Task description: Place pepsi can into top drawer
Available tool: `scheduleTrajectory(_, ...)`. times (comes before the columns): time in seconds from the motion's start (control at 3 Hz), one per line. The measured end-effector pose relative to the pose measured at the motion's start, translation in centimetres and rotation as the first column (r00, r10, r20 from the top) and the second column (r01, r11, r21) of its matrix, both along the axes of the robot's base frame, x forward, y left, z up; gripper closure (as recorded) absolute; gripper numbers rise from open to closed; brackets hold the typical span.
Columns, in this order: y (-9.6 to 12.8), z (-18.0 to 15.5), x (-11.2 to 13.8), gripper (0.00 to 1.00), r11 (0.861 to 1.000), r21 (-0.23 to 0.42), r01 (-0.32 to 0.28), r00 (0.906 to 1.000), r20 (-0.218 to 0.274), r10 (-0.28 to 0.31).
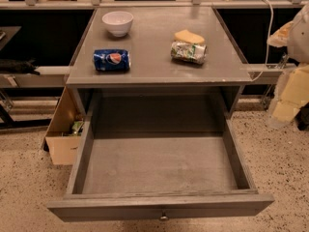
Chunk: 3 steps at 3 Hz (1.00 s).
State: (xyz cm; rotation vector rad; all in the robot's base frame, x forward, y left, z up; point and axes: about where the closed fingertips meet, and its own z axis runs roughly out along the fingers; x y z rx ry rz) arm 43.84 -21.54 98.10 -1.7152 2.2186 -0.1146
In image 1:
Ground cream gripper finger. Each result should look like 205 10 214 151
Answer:
267 63 309 129

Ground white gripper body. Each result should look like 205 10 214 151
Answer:
272 70 291 106

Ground blue pepsi can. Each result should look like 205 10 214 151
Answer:
93 49 130 72

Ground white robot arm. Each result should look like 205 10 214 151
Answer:
267 4 309 129

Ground metal drawer knob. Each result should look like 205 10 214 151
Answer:
159 213 169 221

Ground open grey top drawer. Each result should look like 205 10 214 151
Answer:
46 92 275 223

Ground yellow sponge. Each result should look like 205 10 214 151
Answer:
174 30 205 44

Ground grey cabinet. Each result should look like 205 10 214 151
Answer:
67 6 251 113

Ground white bowl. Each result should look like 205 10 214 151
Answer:
101 11 133 37

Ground green item in box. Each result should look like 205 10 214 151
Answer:
70 115 84 136

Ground cardboard box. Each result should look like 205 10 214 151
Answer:
44 88 81 165

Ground black cloth on shelf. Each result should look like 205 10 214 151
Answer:
0 59 40 75

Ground white cable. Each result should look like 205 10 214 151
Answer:
252 0 274 82

